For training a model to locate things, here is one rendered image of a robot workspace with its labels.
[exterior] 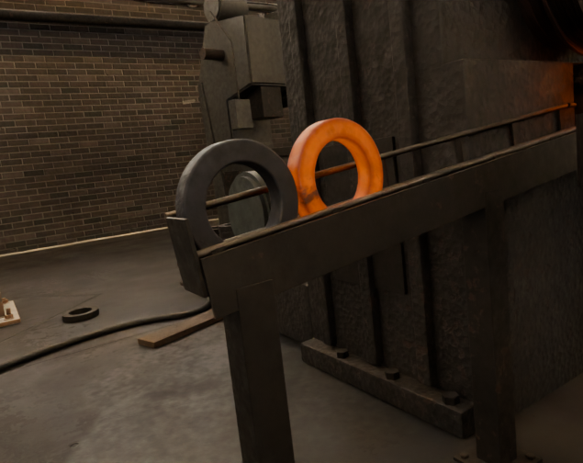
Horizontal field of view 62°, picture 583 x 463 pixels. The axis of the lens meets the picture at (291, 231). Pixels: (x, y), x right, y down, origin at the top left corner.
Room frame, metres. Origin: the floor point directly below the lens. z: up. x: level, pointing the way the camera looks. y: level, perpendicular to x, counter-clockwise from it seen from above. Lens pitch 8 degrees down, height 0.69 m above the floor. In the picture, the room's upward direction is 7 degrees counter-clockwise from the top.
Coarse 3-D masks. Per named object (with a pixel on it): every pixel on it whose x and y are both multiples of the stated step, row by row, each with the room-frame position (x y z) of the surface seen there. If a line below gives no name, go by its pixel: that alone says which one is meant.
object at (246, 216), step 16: (240, 176) 2.18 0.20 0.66; (256, 176) 2.11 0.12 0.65; (240, 192) 2.19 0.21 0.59; (240, 208) 2.21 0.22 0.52; (256, 208) 2.08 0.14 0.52; (240, 224) 2.23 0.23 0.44; (256, 224) 2.09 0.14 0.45; (304, 288) 1.74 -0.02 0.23; (288, 304) 1.85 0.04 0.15; (304, 304) 1.75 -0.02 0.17; (288, 320) 1.86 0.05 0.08; (304, 320) 1.76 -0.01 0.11; (288, 336) 1.88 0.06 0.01; (304, 336) 1.77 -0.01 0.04
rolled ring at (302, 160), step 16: (320, 128) 0.77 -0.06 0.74; (336, 128) 0.79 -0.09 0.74; (352, 128) 0.81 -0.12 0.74; (304, 144) 0.75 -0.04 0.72; (320, 144) 0.77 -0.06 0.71; (352, 144) 0.82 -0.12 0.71; (368, 144) 0.83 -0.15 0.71; (288, 160) 0.77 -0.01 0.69; (304, 160) 0.75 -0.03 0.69; (368, 160) 0.83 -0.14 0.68; (304, 176) 0.74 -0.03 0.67; (368, 176) 0.83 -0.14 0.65; (304, 192) 0.74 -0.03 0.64; (368, 192) 0.82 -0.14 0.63; (304, 208) 0.75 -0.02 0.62; (320, 208) 0.76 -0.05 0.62
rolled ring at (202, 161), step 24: (216, 144) 0.67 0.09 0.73; (240, 144) 0.69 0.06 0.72; (192, 168) 0.65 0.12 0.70; (216, 168) 0.67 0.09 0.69; (264, 168) 0.71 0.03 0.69; (288, 168) 0.73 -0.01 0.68; (192, 192) 0.65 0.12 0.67; (288, 192) 0.73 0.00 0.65; (192, 216) 0.64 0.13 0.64; (288, 216) 0.73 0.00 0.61; (216, 240) 0.66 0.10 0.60
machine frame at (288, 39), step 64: (320, 0) 1.47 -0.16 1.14; (384, 0) 1.26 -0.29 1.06; (448, 0) 1.14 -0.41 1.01; (512, 0) 1.28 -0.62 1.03; (320, 64) 1.50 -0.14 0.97; (384, 64) 1.28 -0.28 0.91; (448, 64) 1.11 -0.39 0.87; (512, 64) 1.18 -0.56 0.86; (576, 64) 1.36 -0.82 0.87; (384, 128) 1.29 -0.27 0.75; (448, 128) 1.12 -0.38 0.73; (320, 192) 1.55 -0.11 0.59; (576, 192) 1.32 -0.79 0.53; (384, 256) 1.32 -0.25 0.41; (448, 256) 1.14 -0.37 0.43; (512, 256) 1.15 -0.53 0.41; (576, 256) 1.31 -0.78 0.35; (320, 320) 1.57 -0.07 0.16; (384, 320) 1.35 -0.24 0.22; (448, 320) 1.15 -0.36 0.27; (512, 320) 1.15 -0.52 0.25; (576, 320) 1.31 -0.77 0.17; (384, 384) 1.28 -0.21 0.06; (448, 384) 1.17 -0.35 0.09
